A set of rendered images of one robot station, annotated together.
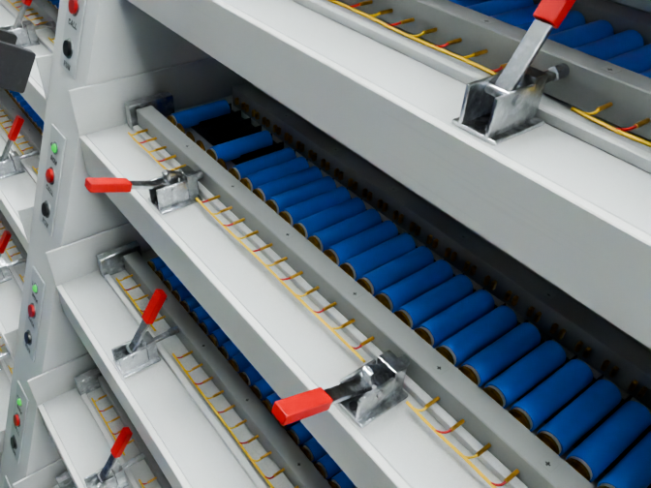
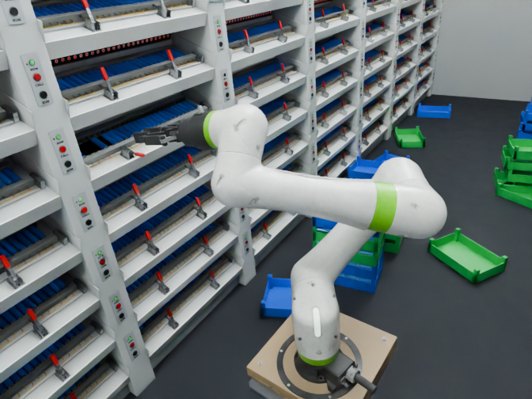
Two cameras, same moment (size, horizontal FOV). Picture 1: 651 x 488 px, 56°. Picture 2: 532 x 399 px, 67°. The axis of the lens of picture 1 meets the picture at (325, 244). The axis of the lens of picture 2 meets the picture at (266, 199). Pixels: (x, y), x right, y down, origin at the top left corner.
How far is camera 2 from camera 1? 1.41 m
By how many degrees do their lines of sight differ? 82
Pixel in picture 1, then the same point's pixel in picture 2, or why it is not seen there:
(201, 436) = (164, 190)
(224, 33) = (129, 103)
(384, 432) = not seen: hidden behind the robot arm
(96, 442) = (137, 259)
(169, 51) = not seen: hidden behind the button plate
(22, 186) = (32, 270)
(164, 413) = (158, 198)
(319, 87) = (156, 93)
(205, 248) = (147, 149)
